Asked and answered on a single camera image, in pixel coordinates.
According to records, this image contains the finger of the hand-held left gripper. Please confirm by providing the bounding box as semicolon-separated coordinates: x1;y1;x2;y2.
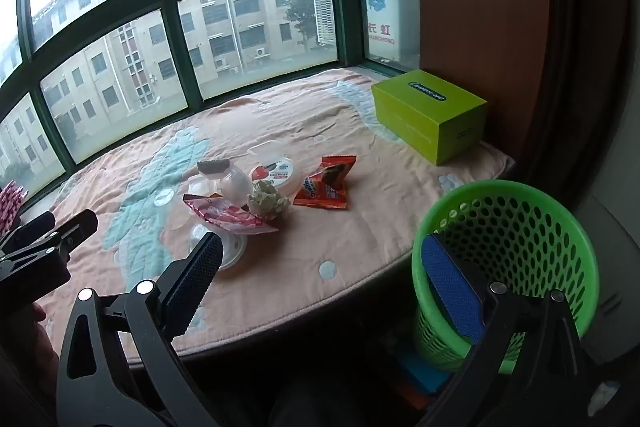
47;209;99;254
0;211;57;254

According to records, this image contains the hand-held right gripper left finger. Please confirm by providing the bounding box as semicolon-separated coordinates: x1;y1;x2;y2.
56;232;236;427

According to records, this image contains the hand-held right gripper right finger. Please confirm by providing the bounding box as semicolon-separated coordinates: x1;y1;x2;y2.
415;233;621;427

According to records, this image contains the clear plastic tray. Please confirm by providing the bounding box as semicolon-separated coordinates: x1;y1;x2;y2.
186;172;226;198

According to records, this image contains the white plastic dome cup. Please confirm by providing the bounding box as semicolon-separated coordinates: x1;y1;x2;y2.
220;163;253;204

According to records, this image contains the green perforated plastic basket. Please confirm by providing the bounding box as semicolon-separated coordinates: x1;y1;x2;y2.
411;179;600;375

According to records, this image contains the orange snack wrapper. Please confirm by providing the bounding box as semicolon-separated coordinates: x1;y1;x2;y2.
292;155;357;210

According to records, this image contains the person's left hand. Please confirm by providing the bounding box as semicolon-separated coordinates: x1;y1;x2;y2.
31;302;61;358

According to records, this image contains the pink patterned cloth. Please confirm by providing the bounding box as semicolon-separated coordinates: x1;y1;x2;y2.
0;180;24;239

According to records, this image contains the white round plastic lid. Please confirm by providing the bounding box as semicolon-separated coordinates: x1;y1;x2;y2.
187;227;248;270

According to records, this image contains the pink candy wrapper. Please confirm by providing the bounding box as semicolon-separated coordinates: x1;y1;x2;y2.
182;193;279;235

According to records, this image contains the blue box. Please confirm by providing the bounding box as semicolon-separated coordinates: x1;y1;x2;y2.
399;349;453;394

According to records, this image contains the crumpled pale paper wad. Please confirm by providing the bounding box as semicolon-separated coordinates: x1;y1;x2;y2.
248;179;291;222

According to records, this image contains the pink printed blanket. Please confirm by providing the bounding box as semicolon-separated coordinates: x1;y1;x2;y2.
32;67;516;365

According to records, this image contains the white cupboard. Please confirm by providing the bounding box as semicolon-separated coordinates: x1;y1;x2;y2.
570;189;640;363

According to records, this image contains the green cardboard box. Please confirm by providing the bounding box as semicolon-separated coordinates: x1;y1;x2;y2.
371;69;488;166

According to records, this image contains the beige apartment building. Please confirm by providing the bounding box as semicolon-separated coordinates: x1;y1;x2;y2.
0;0;321;188

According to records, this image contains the green tree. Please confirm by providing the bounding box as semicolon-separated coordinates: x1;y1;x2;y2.
286;0;316;48

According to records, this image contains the white printed outdoor unit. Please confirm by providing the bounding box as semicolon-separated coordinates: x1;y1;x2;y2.
362;0;421;64

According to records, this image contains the white louvre panel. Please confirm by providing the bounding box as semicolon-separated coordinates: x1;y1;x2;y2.
311;0;337;46

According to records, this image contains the brown wooden cabinet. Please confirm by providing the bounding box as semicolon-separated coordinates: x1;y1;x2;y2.
412;0;551;158

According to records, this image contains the green window frame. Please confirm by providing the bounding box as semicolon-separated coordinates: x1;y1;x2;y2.
0;0;421;208

